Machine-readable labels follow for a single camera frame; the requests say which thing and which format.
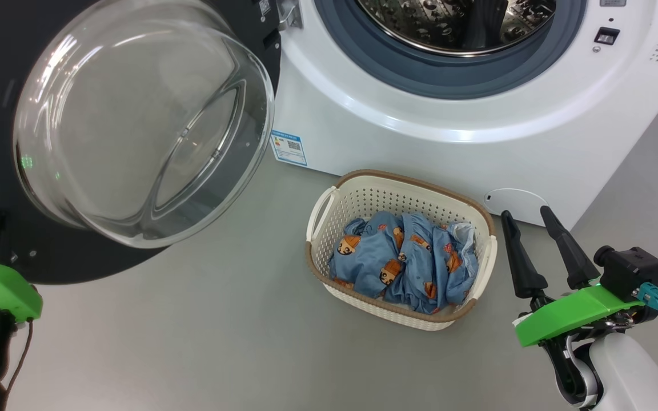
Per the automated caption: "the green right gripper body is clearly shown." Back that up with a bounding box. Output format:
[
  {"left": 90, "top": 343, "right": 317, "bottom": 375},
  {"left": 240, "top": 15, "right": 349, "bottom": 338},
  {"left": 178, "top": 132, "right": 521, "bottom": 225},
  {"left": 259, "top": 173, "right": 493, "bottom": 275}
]
[{"left": 513, "top": 284, "right": 644, "bottom": 348}]

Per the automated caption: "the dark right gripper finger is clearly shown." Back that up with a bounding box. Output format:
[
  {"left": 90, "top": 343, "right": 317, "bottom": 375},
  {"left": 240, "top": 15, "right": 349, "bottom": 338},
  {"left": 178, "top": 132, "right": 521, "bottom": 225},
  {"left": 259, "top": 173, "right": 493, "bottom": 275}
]
[
  {"left": 540, "top": 205, "right": 600, "bottom": 289},
  {"left": 500, "top": 210, "right": 548, "bottom": 299}
]

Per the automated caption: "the blue garment with white lining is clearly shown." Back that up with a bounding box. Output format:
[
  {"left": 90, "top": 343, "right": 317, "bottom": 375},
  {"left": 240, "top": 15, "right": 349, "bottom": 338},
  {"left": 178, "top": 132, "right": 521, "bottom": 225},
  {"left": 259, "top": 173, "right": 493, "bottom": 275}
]
[{"left": 438, "top": 221, "right": 479, "bottom": 303}]

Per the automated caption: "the blue cartoon print garment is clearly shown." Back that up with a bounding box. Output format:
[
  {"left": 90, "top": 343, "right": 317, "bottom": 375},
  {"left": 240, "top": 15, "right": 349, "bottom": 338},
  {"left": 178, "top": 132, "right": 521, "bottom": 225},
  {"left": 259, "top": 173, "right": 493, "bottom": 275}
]
[{"left": 328, "top": 210, "right": 461, "bottom": 315}]

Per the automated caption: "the white front-load washing machine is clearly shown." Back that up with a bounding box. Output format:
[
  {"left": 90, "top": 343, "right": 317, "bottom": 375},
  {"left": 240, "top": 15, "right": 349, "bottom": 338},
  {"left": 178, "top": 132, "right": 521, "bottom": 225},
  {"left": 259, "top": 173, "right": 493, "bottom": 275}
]
[{"left": 272, "top": 0, "right": 658, "bottom": 229}]

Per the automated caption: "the grey rubber door gasket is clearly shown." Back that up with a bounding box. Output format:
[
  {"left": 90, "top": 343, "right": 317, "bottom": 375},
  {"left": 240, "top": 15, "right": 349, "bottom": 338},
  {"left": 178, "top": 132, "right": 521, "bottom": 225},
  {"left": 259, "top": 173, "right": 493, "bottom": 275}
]
[{"left": 313, "top": 0, "right": 588, "bottom": 100}]

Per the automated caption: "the stainless steel washing machine drum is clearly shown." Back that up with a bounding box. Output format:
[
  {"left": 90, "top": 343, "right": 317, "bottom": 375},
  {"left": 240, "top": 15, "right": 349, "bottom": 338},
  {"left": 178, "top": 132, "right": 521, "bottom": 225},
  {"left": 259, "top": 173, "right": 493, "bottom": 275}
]
[{"left": 358, "top": 0, "right": 558, "bottom": 57}]

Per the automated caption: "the round white filter cover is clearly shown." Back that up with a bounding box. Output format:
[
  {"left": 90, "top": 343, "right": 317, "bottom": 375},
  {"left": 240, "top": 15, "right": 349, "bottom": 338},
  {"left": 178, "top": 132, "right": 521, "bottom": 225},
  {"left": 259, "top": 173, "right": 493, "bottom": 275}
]
[{"left": 484, "top": 188, "right": 549, "bottom": 223}]

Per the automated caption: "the white perforated basket brown rim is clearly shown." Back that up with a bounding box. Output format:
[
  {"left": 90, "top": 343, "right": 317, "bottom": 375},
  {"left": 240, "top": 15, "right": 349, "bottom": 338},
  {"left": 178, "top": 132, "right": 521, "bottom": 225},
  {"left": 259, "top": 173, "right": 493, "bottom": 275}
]
[{"left": 305, "top": 170, "right": 498, "bottom": 332}]

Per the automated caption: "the blue energy label sticker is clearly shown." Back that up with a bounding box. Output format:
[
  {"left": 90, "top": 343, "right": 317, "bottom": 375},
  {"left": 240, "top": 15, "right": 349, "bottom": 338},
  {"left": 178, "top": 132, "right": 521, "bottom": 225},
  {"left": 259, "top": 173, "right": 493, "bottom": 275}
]
[{"left": 270, "top": 131, "right": 308, "bottom": 167}]

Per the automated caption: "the thin brown left arm cable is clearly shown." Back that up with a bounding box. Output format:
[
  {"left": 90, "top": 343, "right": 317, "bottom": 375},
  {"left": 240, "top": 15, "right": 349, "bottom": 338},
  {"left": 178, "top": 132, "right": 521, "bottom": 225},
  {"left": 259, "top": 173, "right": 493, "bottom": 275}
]
[{"left": 5, "top": 320, "right": 34, "bottom": 403}]

